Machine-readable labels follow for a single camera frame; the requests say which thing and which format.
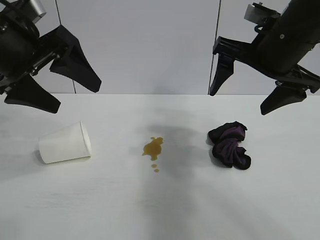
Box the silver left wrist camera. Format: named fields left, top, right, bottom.
left=23, top=0, right=47, bottom=25

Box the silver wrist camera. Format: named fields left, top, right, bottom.
left=23, top=0, right=47, bottom=25
left=243, top=2, right=282, bottom=33

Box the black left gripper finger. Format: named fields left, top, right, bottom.
left=4, top=74, right=62, bottom=114
left=47, top=24, right=103, bottom=93

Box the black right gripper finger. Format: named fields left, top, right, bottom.
left=208, top=53, right=235, bottom=97
left=259, top=85, right=308, bottom=116

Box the white paper cup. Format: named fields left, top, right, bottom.
left=38, top=120, right=93, bottom=165

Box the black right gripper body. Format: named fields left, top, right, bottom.
left=212, top=11, right=320, bottom=95

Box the black and purple cloth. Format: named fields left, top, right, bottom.
left=207, top=120, right=252, bottom=171

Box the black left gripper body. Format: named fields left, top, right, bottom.
left=0, top=6, right=70, bottom=95

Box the brown liquid spill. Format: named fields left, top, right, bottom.
left=141, top=136, right=165, bottom=173

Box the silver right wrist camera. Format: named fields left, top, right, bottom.
left=243, top=2, right=282, bottom=33

